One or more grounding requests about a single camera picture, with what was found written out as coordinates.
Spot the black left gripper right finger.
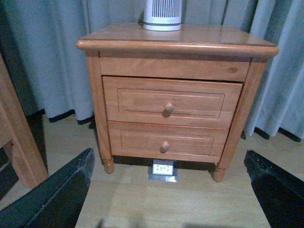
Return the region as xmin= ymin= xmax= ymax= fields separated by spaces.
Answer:
xmin=244 ymin=150 xmax=304 ymax=228

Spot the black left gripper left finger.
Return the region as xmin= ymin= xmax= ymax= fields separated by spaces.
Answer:
xmin=0 ymin=148 xmax=95 ymax=228

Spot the wooden drawer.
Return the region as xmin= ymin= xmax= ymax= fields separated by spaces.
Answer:
xmin=103 ymin=76 xmax=242 ymax=129
xmin=108 ymin=121 xmax=228 ymax=162

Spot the wooden furniture at left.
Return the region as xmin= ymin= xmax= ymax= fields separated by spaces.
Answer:
xmin=0 ymin=58 xmax=48 ymax=188

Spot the floor power socket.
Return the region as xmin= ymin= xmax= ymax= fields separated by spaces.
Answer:
xmin=147 ymin=159 xmax=179 ymax=183

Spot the grey curtain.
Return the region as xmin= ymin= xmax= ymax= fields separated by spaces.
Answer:
xmin=0 ymin=0 xmax=304 ymax=139

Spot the wooden nightstand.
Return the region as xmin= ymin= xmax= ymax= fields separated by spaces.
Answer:
xmin=76 ymin=23 xmax=278 ymax=182

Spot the white cylindrical air purifier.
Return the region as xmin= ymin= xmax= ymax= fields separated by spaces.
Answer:
xmin=143 ymin=0 xmax=182 ymax=31

